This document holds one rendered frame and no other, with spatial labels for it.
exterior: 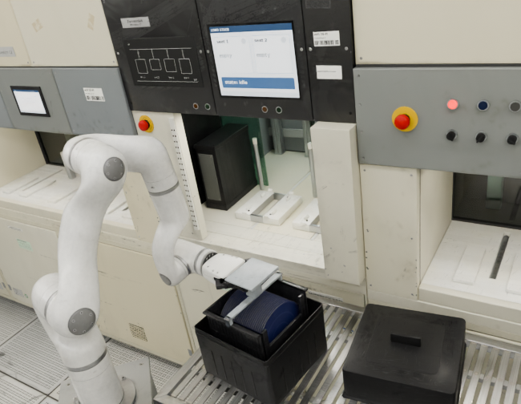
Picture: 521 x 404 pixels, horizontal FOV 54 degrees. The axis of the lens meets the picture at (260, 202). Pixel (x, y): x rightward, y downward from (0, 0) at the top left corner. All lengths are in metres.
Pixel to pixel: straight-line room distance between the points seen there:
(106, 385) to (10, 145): 1.98
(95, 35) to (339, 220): 1.06
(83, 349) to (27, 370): 1.72
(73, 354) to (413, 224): 1.01
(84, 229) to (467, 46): 1.02
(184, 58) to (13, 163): 1.78
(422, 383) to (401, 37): 0.86
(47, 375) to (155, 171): 1.89
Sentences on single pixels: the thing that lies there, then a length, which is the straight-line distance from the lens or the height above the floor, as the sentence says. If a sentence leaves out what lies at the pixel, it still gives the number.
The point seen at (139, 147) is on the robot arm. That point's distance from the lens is 1.39.
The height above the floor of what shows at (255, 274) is 1.08.
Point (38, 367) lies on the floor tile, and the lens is 3.19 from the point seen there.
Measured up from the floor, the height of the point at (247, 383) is 0.81.
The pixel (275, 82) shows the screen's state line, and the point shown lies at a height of 1.51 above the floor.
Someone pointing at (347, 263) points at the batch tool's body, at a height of 0.95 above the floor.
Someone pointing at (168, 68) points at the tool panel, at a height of 1.56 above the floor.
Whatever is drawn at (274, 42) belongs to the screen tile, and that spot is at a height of 1.63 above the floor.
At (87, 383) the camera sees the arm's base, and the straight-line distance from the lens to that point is 1.56.
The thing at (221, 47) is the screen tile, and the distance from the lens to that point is 1.63.
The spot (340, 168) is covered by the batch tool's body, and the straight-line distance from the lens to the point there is 1.50.
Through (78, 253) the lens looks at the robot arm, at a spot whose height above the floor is 1.27.
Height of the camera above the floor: 1.91
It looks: 27 degrees down
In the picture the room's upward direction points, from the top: 9 degrees counter-clockwise
